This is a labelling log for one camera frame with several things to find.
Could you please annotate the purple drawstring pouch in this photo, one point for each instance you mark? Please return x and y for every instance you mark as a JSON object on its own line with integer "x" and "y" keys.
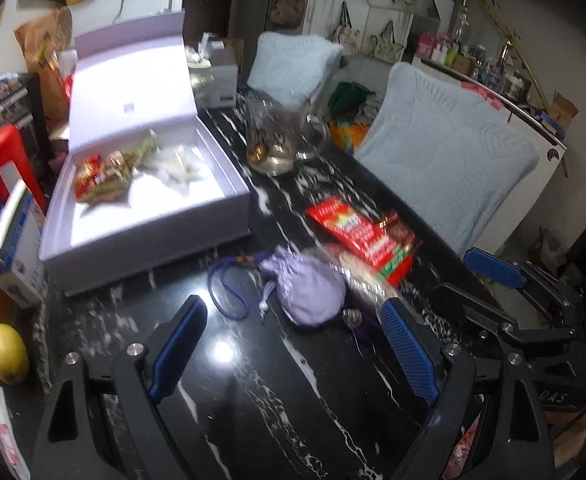
{"x": 310, "y": 291}

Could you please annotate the white tissue box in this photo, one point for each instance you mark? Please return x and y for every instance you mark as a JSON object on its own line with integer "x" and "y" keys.
{"x": 214, "y": 77}

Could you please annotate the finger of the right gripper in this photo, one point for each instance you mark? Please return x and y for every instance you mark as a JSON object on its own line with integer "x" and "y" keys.
{"x": 488, "y": 266}

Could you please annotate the clear bag white snack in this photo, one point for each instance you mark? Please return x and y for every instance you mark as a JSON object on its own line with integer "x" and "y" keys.
{"x": 365, "y": 283}

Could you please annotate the lavender gift box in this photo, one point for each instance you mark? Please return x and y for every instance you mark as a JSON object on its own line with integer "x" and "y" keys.
{"x": 144, "y": 182}

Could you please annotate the orange snack bag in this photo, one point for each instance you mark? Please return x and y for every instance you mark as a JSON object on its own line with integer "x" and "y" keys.
{"x": 35, "y": 41}

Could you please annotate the cereal snack packet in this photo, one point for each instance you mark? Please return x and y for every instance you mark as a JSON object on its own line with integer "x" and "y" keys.
{"x": 107, "y": 179}

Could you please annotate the black snack box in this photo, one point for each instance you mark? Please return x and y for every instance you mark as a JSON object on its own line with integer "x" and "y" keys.
{"x": 15, "y": 96}

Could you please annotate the blue white carton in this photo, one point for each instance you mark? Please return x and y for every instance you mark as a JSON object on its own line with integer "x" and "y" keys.
{"x": 22, "y": 275}

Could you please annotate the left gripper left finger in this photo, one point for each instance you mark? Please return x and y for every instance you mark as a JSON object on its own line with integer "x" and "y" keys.
{"x": 145, "y": 374}

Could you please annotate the dark red chocolate packet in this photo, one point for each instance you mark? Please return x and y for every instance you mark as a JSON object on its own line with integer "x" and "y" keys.
{"x": 397, "y": 229}

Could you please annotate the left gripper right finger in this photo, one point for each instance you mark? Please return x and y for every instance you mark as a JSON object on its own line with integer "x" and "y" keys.
{"x": 440, "y": 374}

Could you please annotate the clear plastic bag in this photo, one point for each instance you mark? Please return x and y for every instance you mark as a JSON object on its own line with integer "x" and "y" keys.
{"x": 176, "y": 166}

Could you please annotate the red plastic stool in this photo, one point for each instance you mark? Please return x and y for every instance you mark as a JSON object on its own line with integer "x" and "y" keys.
{"x": 14, "y": 165}

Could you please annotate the glass mug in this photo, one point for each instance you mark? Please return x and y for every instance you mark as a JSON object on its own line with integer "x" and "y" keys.
{"x": 280, "y": 138}

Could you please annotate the far light blue cushion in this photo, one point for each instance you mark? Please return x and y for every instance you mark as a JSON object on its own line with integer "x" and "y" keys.
{"x": 292, "y": 69}

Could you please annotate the white mini fridge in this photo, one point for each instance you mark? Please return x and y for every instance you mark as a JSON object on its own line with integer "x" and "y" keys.
{"x": 90, "y": 15}

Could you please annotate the red snack packet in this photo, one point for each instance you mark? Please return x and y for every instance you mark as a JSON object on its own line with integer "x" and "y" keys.
{"x": 365, "y": 239}

